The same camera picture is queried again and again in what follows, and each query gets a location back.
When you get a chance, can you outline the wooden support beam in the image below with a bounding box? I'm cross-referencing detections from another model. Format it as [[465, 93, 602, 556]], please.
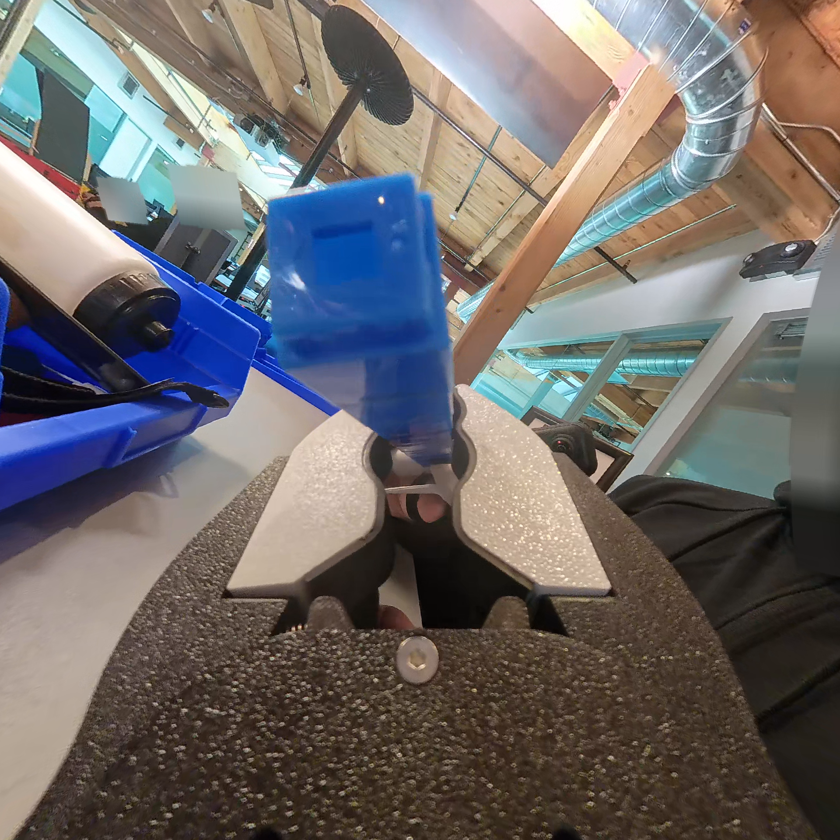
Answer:
[[451, 62, 680, 388]]

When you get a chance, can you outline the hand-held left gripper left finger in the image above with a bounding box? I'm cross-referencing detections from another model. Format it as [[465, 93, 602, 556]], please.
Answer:
[[225, 413, 398, 599]]

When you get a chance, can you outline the blue plastic bin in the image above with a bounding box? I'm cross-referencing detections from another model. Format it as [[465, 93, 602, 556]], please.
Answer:
[[0, 230, 263, 514], [251, 331, 343, 419]]

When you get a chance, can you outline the grey hanging ceiling panel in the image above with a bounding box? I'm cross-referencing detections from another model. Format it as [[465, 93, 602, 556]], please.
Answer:
[[364, 0, 621, 170]]

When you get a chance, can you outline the black standing panel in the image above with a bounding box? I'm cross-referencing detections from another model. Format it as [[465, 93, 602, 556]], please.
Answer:
[[36, 69, 91, 183]]

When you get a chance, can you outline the blue plastic block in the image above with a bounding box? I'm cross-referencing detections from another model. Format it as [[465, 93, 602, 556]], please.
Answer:
[[266, 172, 455, 466]]

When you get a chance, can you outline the white roller with black cap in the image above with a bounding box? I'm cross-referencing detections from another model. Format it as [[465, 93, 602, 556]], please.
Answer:
[[0, 140, 182, 350]]

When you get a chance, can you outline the black wall mounted device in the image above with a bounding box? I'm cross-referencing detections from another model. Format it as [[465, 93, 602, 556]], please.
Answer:
[[739, 240, 819, 283]]

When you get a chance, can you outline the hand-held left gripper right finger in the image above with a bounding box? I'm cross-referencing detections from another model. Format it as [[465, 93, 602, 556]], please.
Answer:
[[451, 384, 616, 599]]

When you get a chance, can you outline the black strap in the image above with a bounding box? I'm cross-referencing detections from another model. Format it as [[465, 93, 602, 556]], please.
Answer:
[[0, 364, 231, 417]]

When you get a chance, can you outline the large silver air duct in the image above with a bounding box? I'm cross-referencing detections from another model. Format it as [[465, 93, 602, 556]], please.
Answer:
[[456, 0, 770, 324]]

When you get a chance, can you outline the person's right hand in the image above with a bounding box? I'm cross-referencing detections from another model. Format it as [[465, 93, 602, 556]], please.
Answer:
[[387, 491, 451, 526]]

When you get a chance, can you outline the black floor lamp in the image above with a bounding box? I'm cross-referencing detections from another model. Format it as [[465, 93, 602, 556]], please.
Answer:
[[226, 4, 416, 304]]

